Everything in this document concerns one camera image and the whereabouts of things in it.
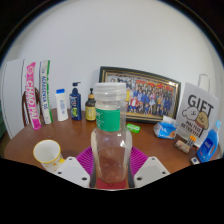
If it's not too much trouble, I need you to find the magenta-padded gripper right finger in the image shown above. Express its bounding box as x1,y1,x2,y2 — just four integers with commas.
128,146,172,188

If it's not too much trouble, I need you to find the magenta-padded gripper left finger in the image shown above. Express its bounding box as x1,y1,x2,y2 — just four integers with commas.
54,146,98,188

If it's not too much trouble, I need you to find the clear green-labelled drink bottle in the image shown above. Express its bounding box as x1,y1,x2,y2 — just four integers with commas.
90,82,134,184

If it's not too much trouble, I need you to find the small beige snack packet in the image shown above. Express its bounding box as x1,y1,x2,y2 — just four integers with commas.
174,139,192,154

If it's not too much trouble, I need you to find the blue tissue pack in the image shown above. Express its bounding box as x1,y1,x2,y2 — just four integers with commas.
153,115,179,140

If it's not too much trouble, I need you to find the small green packet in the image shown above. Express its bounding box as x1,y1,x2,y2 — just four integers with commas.
125,122,142,134

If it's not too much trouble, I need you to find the blue detergent bottle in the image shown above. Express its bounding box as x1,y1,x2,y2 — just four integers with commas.
195,119,222,164

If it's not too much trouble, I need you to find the amber bottle with black cap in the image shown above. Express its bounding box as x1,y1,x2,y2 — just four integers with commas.
84,87,97,122

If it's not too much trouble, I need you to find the white bottle with blue cap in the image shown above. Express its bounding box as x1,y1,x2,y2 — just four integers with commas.
54,88,70,122

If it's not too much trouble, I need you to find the dark blue pump bottle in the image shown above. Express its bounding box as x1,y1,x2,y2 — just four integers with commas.
68,81,83,122

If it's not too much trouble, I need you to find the framed group photo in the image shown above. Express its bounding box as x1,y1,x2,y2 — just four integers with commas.
98,65,182,124

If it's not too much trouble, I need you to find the white paper gift bag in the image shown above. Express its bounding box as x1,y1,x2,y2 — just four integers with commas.
175,73,221,148

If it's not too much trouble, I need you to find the tall pink tube box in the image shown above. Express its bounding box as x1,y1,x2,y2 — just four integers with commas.
25,61,43,131

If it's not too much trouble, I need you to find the white mug with yellow handle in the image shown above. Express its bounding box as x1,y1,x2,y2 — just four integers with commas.
32,139,66,174

